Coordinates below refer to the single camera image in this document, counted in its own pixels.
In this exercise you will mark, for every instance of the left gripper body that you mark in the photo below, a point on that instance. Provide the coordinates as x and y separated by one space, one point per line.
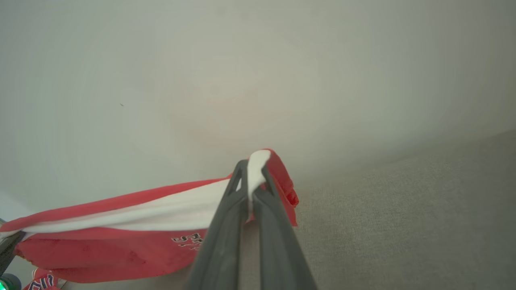
9 282

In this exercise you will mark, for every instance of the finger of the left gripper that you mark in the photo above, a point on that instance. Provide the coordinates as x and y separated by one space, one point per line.
8 249

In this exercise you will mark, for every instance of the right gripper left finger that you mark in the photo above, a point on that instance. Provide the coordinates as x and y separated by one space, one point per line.
219 249

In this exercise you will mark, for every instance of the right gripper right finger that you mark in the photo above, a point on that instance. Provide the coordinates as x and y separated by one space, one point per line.
278 249

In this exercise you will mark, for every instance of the red Bulls basketball jersey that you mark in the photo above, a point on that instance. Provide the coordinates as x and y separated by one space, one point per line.
40 282

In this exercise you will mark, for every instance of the red shorts with white stripe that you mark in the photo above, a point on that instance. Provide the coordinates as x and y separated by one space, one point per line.
121 249

